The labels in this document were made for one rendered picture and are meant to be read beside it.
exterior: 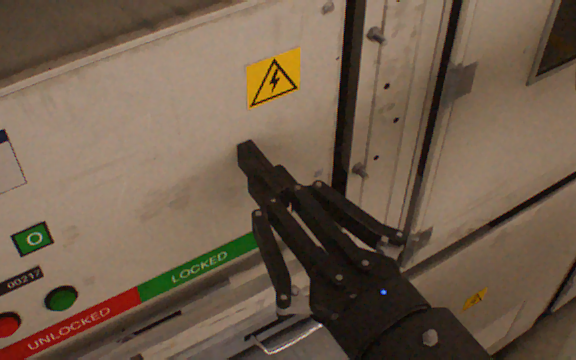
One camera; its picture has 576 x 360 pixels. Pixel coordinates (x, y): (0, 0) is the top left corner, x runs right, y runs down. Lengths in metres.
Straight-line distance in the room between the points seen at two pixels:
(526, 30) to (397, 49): 0.19
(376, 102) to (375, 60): 0.06
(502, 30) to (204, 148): 0.36
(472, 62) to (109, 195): 0.42
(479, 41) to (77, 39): 0.43
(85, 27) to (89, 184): 0.13
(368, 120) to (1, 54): 0.40
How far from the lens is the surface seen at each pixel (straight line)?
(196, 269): 0.72
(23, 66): 0.50
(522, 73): 0.86
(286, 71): 0.59
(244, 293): 0.73
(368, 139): 0.75
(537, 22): 0.81
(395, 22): 0.66
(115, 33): 0.51
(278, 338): 0.94
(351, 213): 0.56
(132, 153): 0.56
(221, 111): 0.58
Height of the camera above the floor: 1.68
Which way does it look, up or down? 48 degrees down
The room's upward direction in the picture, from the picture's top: straight up
